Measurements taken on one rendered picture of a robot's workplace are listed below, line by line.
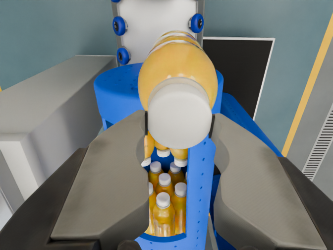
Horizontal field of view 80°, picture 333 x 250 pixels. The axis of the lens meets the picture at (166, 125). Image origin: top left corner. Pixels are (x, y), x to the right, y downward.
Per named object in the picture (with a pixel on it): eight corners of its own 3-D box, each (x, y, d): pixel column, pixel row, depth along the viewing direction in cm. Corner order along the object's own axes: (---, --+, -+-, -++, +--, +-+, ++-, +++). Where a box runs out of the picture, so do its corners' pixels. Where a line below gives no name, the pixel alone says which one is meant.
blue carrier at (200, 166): (140, 240, 101) (129, 314, 76) (113, 61, 58) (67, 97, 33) (197, 241, 99) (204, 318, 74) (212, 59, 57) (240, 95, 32)
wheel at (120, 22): (115, 39, 53) (122, 38, 54) (121, 30, 50) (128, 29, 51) (109, 23, 53) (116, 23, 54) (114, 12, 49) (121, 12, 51)
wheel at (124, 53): (120, 45, 53) (126, 45, 54) (113, 50, 56) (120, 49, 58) (125, 63, 54) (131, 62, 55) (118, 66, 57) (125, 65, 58)
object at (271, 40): (181, 187, 214) (182, 199, 201) (193, 34, 141) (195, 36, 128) (229, 188, 215) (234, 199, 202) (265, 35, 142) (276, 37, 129)
